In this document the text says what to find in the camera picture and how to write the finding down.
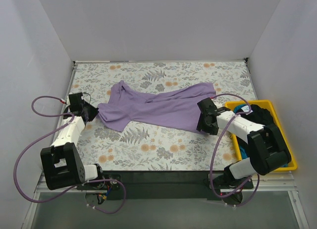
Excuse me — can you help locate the purple t shirt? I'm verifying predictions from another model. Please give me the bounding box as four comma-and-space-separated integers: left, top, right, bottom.
98, 81, 216, 133

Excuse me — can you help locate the black t shirt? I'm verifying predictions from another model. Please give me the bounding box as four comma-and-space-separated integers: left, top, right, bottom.
237, 104, 290, 168

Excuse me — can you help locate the teal t shirt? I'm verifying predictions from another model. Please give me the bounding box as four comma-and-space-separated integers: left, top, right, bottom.
233, 104, 253, 159

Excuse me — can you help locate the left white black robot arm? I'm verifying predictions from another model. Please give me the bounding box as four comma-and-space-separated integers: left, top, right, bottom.
40, 92, 106, 190

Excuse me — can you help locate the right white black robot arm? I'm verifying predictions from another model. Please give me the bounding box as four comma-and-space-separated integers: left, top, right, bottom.
197, 98, 292, 188

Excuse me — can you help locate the aluminium frame rail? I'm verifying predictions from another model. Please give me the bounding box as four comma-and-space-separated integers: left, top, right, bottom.
21, 61, 78, 229

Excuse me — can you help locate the yellow plastic bin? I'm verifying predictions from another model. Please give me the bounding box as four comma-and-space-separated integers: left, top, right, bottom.
231, 100, 297, 172

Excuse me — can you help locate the floral table mat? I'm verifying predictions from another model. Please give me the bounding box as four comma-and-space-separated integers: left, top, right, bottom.
70, 61, 256, 171

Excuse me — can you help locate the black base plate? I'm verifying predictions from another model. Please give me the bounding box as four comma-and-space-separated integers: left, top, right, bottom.
77, 171, 246, 201

